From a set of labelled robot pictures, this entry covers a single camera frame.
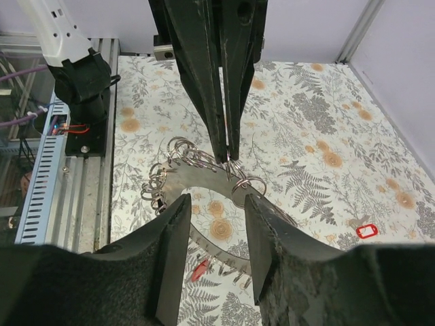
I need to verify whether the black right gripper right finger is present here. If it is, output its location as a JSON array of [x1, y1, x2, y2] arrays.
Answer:
[[245, 194, 434, 325]]

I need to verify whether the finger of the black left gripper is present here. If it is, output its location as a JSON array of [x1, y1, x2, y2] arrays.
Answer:
[[149, 0, 227, 163], [220, 1, 268, 160]]

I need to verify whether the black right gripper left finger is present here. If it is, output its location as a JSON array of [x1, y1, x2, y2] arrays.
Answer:
[[1, 194, 191, 325]]

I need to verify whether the red key tag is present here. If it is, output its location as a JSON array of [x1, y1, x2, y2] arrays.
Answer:
[[355, 223, 379, 239], [190, 259, 209, 282]]

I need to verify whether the large silver keyring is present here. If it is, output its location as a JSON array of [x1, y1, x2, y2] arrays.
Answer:
[[139, 136, 300, 289]]

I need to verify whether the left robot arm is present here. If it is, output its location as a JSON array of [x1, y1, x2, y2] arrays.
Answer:
[[20, 1, 268, 163]]

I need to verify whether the floral table mat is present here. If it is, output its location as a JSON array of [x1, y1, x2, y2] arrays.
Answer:
[[111, 56, 434, 325]]

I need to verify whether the aluminium mounting rail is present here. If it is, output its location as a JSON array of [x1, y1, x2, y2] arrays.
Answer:
[[1, 34, 117, 253]]

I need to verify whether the grey slotted cable duct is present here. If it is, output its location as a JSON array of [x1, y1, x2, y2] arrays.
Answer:
[[15, 98, 69, 245]]

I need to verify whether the left aluminium frame post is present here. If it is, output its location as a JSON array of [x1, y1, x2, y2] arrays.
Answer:
[[335, 0, 385, 65]]

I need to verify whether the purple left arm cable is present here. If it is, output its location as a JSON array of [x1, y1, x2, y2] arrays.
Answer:
[[0, 64, 48, 130]]

